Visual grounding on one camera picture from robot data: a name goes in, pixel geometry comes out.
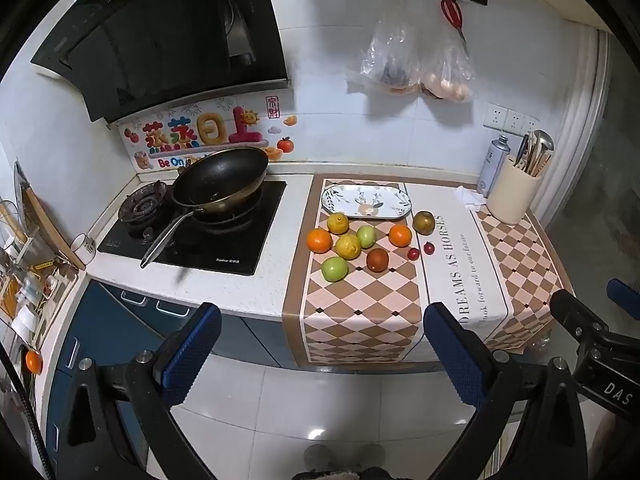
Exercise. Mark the red cherry tomato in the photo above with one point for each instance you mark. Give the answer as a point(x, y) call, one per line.
point(429, 248)
point(413, 254)

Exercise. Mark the wooden cutting board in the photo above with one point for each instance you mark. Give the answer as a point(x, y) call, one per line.
point(50, 230)

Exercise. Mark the black range hood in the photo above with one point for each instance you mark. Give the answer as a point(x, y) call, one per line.
point(175, 35)

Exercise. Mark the black gas stove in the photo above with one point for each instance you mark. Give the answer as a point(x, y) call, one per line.
point(235, 247)

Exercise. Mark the cream utensil holder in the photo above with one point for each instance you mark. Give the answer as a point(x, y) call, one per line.
point(512, 195)

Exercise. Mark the white cup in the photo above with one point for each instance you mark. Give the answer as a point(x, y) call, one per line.
point(82, 250)

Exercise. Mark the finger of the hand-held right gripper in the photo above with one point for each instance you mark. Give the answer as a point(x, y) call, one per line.
point(624, 296)
point(575, 312)

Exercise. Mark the colourful wall sticker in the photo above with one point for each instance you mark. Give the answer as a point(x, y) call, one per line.
point(210, 130)

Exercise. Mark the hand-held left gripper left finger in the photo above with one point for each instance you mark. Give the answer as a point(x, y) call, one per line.
point(192, 355)

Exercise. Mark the cluttered kitchen storage rack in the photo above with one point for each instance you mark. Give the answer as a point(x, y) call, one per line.
point(25, 290)

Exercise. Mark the green apple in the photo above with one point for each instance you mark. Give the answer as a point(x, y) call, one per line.
point(365, 235)
point(334, 269)

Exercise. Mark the white crumpled tissue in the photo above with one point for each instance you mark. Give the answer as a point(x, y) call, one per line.
point(469, 197)

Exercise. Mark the silver spray can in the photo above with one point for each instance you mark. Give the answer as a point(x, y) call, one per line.
point(492, 165)

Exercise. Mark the clear plastic bag pale contents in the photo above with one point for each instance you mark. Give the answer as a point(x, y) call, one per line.
point(450, 80)

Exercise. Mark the yellow lemon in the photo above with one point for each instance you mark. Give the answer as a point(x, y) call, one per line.
point(337, 223)
point(347, 246)

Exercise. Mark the red-green apple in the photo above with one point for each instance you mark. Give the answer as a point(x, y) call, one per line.
point(423, 222)

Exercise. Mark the metal spoon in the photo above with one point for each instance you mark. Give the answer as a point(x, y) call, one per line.
point(544, 141)

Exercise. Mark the chopsticks bundle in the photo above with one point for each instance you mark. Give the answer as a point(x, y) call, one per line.
point(527, 160)

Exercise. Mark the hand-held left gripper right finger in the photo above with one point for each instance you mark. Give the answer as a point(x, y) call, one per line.
point(455, 355)

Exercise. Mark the white wall socket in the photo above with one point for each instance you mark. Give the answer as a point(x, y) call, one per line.
point(514, 120)
point(496, 115)
point(531, 124)

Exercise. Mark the dark red orange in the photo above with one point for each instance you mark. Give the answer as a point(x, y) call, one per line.
point(377, 259)

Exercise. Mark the bright orange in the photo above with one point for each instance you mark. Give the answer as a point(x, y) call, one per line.
point(400, 235)
point(319, 240)

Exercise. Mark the checkered table mat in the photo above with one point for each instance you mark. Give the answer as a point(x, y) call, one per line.
point(450, 280)

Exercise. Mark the floral oval plate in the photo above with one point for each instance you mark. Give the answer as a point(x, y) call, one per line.
point(365, 200)

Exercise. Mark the clear plastic bag dark contents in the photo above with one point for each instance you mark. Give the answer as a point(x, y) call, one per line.
point(390, 60)

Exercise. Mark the small orange ball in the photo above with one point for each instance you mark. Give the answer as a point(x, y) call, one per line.
point(33, 361)

